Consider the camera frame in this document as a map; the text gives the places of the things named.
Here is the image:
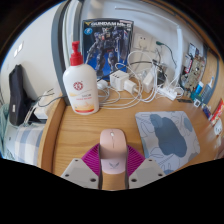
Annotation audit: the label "pink computer mouse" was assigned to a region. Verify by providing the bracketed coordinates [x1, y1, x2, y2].
[99, 128, 129, 175]

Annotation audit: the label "white red-capped lotion pump bottle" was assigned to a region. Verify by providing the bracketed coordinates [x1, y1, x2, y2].
[62, 40, 100, 116]

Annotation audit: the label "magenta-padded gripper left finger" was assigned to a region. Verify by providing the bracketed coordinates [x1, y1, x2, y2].
[60, 143, 102, 190]

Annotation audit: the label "white charger cable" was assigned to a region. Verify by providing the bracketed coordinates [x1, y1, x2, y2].
[98, 49, 161, 110]

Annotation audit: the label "blue snack packet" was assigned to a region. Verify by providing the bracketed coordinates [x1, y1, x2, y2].
[200, 103, 213, 119]

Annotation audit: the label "black bag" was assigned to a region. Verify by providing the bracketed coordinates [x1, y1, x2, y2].
[8, 64, 33, 127]

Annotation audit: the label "tan robot model kit box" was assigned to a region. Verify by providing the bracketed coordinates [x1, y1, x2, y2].
[179, 42, 207, 93]

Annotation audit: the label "teal blanket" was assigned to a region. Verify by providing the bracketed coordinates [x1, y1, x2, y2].
[0, 103, 9, 158]

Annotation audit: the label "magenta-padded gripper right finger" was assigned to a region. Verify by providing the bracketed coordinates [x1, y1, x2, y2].
[125, 145, 167, 190]

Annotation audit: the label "blue spray bottle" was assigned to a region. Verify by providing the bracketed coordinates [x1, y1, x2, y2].
[199, 76, 216, 105]

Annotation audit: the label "white multi-port charger block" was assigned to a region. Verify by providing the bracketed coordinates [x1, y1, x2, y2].
[109, 70, 130, 92]

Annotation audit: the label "white wall light switches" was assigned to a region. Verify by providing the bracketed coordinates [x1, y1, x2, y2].
[13, 40, 25, 58]

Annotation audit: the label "grey blue-print mouse pad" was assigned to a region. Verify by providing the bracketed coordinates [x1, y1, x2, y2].
[134, 110, 201, 175]

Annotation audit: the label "blue robot model kit box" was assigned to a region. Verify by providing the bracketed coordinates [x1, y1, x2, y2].
[81, 18, 135, 81]

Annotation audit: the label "white wall socket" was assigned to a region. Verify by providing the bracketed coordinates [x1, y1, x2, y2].
[133, 33, 153, 52]

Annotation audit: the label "white power strip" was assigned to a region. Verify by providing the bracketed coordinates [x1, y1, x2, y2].
[156, 85, 178, 102]

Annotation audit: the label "blue white checked bedding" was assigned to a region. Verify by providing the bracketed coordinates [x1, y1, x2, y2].
[3, 123, 46, 166]

